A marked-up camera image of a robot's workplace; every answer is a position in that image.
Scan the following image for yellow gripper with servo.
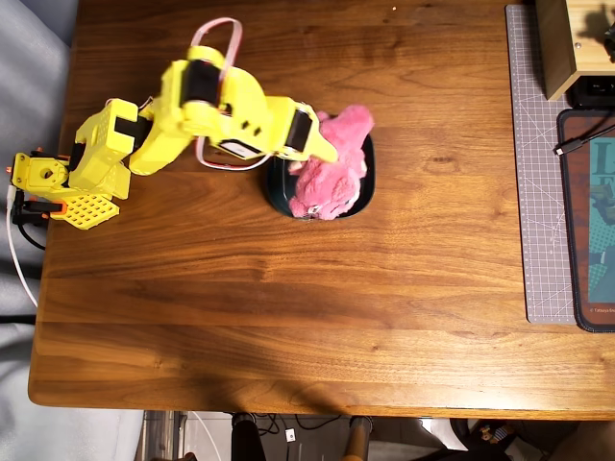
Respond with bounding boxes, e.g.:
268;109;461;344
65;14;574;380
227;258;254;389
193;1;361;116
260;95;339;165

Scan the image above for pink plush strawberry bear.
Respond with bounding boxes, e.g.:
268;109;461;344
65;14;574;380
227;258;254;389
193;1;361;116
286;103;377;223

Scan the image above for yellow robot base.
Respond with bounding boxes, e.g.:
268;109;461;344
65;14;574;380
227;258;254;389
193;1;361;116
10;150;122;233

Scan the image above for dark green plastic bin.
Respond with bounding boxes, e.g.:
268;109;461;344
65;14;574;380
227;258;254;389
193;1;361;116
264;110;377;223

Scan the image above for grey cutting mat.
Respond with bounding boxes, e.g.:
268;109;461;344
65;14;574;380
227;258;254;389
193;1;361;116
504;3;615;326

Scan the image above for light wooden box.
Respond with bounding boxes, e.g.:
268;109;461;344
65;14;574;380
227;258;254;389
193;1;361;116
534;0;615;103

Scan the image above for dark printed mouse pad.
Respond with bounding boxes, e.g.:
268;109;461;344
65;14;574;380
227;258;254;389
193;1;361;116
556;107;615;334

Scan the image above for black device under box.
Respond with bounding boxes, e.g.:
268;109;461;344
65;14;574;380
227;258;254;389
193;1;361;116
566;73;615;111

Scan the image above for brown wooden leg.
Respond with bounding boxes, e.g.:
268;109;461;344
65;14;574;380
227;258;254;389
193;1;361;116
346;415;374;461

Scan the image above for small colourful toy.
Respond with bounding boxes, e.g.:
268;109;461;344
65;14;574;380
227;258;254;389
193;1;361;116
477;422;516;446

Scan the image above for red white gripper servo wire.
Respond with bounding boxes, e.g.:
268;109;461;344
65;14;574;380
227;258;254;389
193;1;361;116
194;134;282;173

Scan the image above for pink white servo wire loop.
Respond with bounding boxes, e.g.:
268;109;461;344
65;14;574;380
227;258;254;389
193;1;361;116
190;16;245;90

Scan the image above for black usb cable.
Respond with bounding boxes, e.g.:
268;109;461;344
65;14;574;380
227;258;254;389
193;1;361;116
553;121;615;158

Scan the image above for black data cable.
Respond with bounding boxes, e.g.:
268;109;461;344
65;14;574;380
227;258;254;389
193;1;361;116
12;191;47;252

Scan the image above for white power cable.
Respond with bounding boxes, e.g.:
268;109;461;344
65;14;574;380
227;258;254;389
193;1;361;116
4;183;40;309

